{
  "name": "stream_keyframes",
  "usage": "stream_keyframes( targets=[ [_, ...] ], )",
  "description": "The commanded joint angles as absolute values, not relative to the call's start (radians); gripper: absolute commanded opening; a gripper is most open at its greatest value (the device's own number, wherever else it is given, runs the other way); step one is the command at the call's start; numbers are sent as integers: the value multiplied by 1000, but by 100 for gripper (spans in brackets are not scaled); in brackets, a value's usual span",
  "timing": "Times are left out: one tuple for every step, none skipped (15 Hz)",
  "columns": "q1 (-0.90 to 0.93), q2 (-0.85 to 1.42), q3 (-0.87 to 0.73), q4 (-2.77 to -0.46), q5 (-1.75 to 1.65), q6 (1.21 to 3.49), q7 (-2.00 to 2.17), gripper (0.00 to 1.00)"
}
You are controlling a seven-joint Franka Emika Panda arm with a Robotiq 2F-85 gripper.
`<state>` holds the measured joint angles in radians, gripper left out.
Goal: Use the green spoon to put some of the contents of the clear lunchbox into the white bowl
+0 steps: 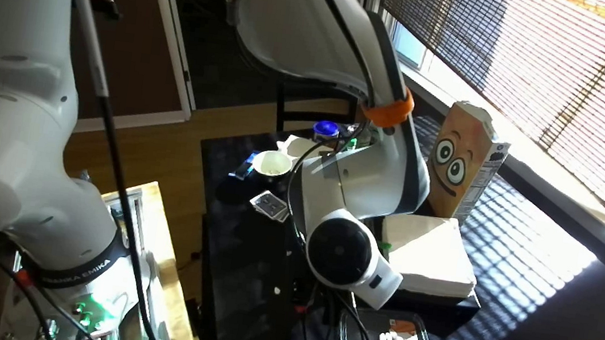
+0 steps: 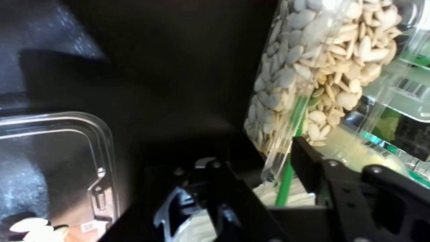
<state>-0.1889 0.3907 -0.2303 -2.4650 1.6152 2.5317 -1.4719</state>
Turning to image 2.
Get clear plastic lid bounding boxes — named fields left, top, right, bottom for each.
left=0, top=112, right=121, bottom=242

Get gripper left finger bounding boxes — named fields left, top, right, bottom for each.
left=143, top=158, right=284, bottom=242

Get heap of pumpkin seeds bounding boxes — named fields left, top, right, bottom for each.
left=244, top=0, right=403, bottom=158

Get clear plastic lunchbox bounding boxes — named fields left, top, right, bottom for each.
left=243, top=0, right=430, bottom=189

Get green and white packet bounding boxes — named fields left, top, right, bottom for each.
left=322, top=109, right=430, bottom=189

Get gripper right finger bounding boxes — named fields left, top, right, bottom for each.
left=291, top=136, right=430, bottom=242

